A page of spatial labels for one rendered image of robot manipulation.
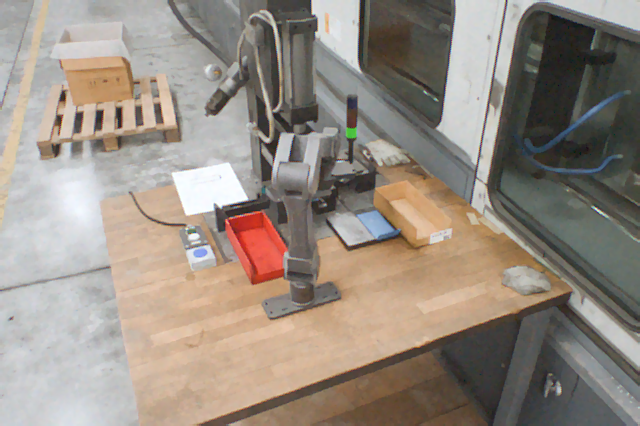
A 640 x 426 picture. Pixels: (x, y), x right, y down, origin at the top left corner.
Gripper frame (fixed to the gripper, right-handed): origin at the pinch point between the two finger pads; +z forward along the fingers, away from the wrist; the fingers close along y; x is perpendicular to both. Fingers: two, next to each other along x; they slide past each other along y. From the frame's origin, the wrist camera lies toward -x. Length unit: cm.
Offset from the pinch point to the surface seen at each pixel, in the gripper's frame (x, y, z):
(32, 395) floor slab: 91, -5, 124
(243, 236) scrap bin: 18.2, -2.5, 13.4
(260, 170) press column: 3.2, 25.6, 21.8
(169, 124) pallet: -8, 195, 205
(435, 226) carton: -37.0, -17.0, -1.0
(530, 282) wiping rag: -44, -45, -19
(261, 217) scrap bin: 11.7, 1.7, 11.1
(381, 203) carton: -25.4, -3.7, 3.9
